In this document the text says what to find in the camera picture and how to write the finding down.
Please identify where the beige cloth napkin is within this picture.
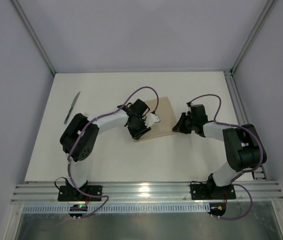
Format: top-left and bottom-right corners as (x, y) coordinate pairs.
(135, 97), (177, 142)

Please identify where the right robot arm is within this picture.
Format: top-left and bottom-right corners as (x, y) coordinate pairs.
(172, 103), (267, 201)

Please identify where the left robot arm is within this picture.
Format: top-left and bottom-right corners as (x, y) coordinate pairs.
(58, 99), (160, 202)

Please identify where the right controller board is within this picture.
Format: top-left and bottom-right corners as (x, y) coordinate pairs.
(208, 202), (227, 219)

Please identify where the controller board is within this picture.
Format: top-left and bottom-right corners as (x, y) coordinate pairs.
(68, 204), (88, 220)
(208, 202), (227, 219)

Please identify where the left controller board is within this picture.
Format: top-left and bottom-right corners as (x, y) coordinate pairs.
(68, 204), (88, 220)

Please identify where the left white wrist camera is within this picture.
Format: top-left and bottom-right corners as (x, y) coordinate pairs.
(145, 112), (161, 127)

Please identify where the front aluminium rail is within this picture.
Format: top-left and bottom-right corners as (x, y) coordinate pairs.
(10, 181), (283, 204)

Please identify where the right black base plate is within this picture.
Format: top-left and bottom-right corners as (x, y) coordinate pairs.
(189, 181), (237, 200)

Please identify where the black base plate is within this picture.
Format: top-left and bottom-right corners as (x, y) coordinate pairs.
(189, 181), (237, 200)
(57, 184), (103, 202)

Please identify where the green handled knife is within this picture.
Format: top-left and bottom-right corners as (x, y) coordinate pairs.
(63, 91), (81, 125)

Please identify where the slotted cable duct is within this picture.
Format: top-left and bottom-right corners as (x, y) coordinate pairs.
(21, 202), (209, 214)

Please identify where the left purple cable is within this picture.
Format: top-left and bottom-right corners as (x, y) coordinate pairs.
(66, 86), (160, 220)

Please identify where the right aluminium side rail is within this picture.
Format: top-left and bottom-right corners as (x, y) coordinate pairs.
(222, 70), (268, 181)

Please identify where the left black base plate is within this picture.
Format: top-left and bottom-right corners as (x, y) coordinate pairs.
(57, 184), (103, 202)

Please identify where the right frame post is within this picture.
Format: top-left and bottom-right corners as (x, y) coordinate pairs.
(230, 0), (278, 75)

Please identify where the frame post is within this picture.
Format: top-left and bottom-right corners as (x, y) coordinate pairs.
(9, 0), (57, 76)
(230, 0), (278, 75)

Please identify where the left frame post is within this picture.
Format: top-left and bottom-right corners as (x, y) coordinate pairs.
(9, 0), (57, 76)

